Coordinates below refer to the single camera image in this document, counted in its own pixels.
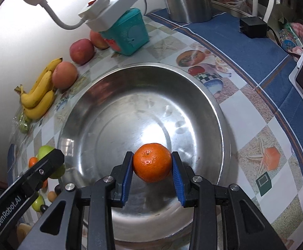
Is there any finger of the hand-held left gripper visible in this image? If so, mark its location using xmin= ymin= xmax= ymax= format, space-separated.
xmin=19 ymin=148 xmax=65 ymax=194

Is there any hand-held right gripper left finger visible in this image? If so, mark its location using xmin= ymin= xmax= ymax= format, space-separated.
xmin=17 ymin=151 xmax=135 ymax=250

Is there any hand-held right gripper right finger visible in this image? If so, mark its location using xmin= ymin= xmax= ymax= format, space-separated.
xmin=171 ymin=151 xmax=288 ymax=250

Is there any green lime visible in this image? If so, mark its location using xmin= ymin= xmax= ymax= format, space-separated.
xmin=38 ymin=145 xmax=66 ymax=179

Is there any green apple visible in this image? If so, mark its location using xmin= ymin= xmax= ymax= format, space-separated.
xmin=32 ymin=195 xmax=45 ymax=212
xmin=19 ymin=117 xmax=32 ymax=134

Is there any orange mandarin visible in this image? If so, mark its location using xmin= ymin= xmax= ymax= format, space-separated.
xmin=133 ymin=143 xmax=173 ymax=183

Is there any large steel bowl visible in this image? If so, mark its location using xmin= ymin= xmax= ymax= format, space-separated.
xmin=56 ymin=62 xmax=231 ymax=243

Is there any clear plastic fruit container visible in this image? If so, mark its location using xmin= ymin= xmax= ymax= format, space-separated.
xmin=10 ymin=109 xmax=34 ymax=144

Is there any yellow banana bunch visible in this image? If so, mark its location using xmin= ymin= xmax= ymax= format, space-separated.
xmin=14 ymin=57 xmax=63 ymax=120

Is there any large red peach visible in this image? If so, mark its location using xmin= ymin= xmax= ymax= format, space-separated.
xmin=52 ymin=61 xmax=78 ymax=89

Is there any checkered printed tablecloth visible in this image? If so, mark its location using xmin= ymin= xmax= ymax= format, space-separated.
xmin=7 ymin=8 xmax=303 ymax=250

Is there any middle red peach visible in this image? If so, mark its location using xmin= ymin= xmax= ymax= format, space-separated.
xmin=70 ymin=39 xmax=95 ymax=65

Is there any right red peach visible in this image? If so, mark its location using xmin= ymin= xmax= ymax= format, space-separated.
xmin=90 ymin=30 xmax=110 ymax=50

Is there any teal plastic box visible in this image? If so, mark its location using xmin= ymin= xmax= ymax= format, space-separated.
xmin=99 ymin=8 xmax=150 ymax=56

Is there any black power adapter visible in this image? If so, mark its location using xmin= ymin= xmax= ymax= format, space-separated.
xmin=239 ymin=17 xmax=268 ymax=39

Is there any steel kettle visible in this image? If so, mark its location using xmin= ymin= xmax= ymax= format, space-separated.
xmin=157 ymin=0 xmax=213 ymax=23

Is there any printed snack packet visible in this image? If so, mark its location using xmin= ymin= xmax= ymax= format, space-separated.
xmin=279 ymin=18 xmax=303 ymax=55

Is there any pink plastic bag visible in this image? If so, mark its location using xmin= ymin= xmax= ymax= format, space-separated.
xmin=216 ymin=0 xmax=253 ymax=15

